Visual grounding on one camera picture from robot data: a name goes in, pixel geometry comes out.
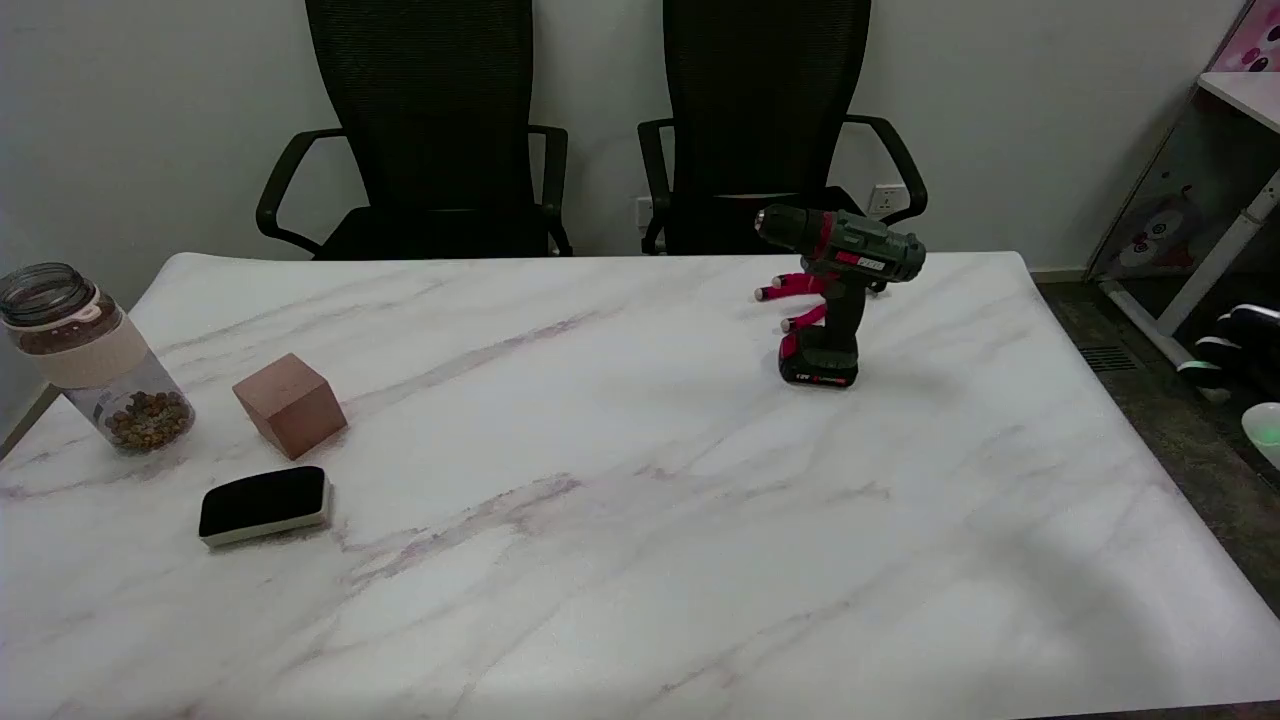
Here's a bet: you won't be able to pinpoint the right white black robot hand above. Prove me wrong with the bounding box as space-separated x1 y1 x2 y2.
1177 303 1280 471

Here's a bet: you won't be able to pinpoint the green red power screwdriver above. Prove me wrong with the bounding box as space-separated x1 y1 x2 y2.
755 203 927 389

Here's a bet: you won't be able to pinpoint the white desk with cartoon panel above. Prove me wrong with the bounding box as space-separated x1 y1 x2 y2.
1086 72 1280 404

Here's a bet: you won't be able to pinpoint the pink cartoon picture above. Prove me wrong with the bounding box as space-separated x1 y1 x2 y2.
1212 0 1280 73

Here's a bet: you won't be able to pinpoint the black mesh office chair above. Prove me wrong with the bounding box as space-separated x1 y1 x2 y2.
637 0 929 256
255 0 575 261

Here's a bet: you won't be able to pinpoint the brown wooden cube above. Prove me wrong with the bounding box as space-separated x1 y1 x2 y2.
232 352 349 462

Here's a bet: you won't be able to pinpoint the black white board eraser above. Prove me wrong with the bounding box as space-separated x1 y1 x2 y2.
198 465 333 548

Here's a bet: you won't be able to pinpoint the red handled pliers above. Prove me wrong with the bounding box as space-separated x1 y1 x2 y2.
754 272 833 334

